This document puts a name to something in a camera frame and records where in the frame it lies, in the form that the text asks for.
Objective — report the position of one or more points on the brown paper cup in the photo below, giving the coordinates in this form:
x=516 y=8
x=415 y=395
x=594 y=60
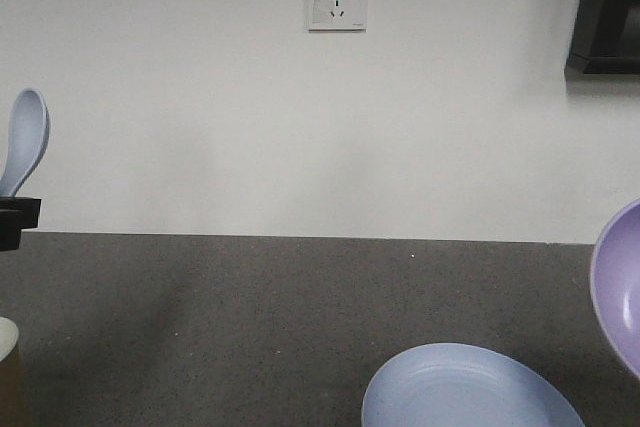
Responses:
x=13 y=401

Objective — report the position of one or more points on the light blue plastic plate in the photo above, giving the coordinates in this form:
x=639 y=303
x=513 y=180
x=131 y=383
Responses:
x=453 y=384

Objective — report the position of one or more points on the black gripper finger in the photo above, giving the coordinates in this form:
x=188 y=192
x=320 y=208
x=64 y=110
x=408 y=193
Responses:
x=17 y=214

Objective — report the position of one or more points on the purple plastic bowl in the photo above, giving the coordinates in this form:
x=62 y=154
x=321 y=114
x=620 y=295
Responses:
x=614 y=285

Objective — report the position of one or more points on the light blue plastic spoon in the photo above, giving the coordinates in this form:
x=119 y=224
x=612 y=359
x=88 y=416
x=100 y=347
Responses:
x=28 y=138

